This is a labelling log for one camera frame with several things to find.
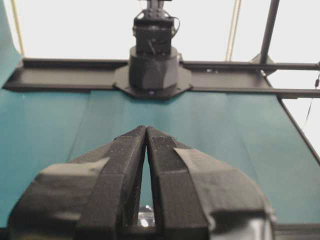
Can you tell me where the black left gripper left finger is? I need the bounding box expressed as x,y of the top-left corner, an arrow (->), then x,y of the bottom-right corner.
7,126 -> 146,240

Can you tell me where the black vertical frame post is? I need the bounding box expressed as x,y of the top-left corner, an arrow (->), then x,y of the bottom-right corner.
260,0 -> 280,64

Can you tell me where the black aluminium frame rail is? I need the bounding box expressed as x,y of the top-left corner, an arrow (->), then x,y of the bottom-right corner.
3,58 -> 320,99

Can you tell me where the silver zip bag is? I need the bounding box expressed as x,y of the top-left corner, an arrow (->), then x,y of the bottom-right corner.
137,205 -> 155,228

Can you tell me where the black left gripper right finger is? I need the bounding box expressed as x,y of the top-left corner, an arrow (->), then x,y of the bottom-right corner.
146,126 -> 275,240

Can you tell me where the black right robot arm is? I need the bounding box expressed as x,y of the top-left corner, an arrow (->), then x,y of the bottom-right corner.
128,0 -> 179,95

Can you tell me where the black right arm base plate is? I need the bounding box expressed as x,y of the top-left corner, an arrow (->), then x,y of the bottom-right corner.
114,66 -> 192,99

